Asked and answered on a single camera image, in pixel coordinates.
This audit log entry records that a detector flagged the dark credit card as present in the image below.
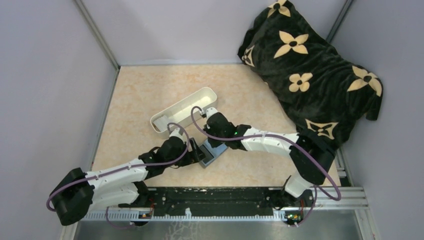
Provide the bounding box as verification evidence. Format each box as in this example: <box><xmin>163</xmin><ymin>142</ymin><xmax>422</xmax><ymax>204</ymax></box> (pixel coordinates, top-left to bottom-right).
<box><xmin>200</xmin><ymin>146</ymin><xmax>215</xmax><ymax>168</ymax></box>

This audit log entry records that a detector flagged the white plastic tray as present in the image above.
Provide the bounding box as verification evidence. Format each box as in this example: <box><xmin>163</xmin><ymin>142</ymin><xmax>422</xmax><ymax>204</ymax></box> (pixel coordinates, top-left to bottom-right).
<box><xmin>149</xmin><ymin>87</ymin><xmax>218</xmax><ymax>138</ymax></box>

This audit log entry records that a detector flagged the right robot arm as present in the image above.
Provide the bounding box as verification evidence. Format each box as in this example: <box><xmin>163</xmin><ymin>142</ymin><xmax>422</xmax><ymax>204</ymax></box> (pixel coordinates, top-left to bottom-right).
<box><xmin>203</xmin><ymin>107</ymin><xmax>336</xmax><ymax>206</ymax></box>

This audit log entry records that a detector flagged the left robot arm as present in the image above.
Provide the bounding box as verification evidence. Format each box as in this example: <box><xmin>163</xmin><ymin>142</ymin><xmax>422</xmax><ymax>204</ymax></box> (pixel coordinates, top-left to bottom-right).
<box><xmin>46</xmin><ymin>136</ymin><xmax>206</xmax><ymax>226</ymax></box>

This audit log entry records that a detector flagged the stack of white cards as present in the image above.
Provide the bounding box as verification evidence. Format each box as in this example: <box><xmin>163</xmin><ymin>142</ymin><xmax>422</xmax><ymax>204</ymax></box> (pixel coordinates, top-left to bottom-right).
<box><xmin>152</xmin><ymin>115</ymin><xmax>171</xmax><ymax>132</ymax></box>

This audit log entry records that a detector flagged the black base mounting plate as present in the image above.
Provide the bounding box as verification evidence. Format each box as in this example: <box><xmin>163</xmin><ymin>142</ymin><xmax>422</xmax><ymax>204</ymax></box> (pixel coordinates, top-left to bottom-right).
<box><xmin>118</xmin><ymin>187</ymin><xmax>316</xmax><ymax>218</ymax></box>

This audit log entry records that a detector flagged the black floral blanket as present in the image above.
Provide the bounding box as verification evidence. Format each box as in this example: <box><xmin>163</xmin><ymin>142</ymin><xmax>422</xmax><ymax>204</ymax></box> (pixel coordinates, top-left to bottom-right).
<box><xmin>237</xmin><ymin>0</ymin><xmax>383</xmax><ymax>149</ymax></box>

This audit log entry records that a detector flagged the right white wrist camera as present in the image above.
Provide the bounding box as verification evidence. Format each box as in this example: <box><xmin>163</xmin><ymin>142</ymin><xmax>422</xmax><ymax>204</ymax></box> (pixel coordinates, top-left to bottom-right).
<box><xmin>201</xmin><ymin>107</ymin><xmax>218</xmax><ymax>119</ymax></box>

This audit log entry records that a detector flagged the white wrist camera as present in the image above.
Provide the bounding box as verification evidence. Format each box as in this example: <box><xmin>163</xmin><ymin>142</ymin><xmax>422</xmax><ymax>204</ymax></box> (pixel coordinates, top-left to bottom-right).
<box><xmin>169</xmin><ymin>127</ymin><xmax>185</xmax><ymax>141</ymax></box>
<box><xmin>201</xmin><ymin>107</ymin><xmax>218</xmax><ymax>119</ymax></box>

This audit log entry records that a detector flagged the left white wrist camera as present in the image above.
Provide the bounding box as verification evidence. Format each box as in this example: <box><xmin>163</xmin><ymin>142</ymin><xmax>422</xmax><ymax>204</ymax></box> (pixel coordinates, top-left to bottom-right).
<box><xmin>169</xmin><ymin>127</ymin><xmax>185</xmax><ymax>141</ymax></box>

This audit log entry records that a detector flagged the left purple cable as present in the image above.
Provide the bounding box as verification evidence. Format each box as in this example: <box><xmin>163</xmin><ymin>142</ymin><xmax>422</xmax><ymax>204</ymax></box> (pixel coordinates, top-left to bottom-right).
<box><xmin>46</xmin><ymin>122</ymin><xmax>191</xmax><ymax>230</ymax></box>

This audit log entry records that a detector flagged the purple cable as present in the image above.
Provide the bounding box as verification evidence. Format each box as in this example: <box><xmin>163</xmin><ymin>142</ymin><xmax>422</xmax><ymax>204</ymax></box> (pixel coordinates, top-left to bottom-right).
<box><xmin>46</xmin><ymin>122</ymin><xmax>191</xmax><ymax>230</ymax></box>
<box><xmin>190</xmin><ymin>105</ymin><xmax>342</xmax><ymax>228</ymax></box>

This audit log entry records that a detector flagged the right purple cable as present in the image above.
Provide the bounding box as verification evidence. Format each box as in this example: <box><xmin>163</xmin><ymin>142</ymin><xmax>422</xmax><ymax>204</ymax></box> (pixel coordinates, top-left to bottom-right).
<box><xmin>190</xmin><ymin>105</ymin><xmax>342</xmax><ymax>228</ymax></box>

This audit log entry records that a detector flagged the aluminium frame rail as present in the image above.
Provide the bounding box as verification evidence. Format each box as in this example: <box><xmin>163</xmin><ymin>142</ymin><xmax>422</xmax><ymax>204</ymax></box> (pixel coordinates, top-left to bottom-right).
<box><xmin>83</xmin><ymin>187</ymin><xmax>369</xmax><ymax>222</ymax></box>

